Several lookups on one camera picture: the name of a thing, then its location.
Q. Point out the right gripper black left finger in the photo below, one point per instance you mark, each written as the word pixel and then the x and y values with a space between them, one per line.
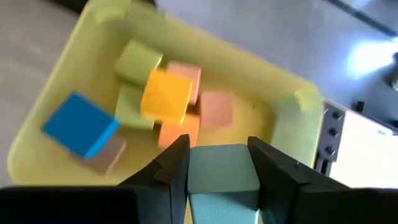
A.
pixel 168 186

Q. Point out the natural wood cube block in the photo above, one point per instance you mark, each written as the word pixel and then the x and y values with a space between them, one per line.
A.
pixel 109 158

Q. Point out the orange cube block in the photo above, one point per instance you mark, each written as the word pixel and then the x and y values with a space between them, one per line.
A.
pixel 174 132

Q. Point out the yellow cube block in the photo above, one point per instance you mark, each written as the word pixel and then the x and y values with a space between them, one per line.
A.
pixel 166 95

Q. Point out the salmon pink cube block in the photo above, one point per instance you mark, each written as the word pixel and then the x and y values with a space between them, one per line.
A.
pixel 186 69
pixel 216 109

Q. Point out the green cube block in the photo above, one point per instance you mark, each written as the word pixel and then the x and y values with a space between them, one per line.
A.
pixel 136 60
pixel 129 109

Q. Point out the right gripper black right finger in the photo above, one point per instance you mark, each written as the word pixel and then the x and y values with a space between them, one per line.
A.
pixel 276 180

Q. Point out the yellow plastic bin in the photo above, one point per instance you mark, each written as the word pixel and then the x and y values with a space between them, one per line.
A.
pixel 77 62

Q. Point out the pale teal block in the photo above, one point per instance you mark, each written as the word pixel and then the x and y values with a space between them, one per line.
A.
pixel 222 174

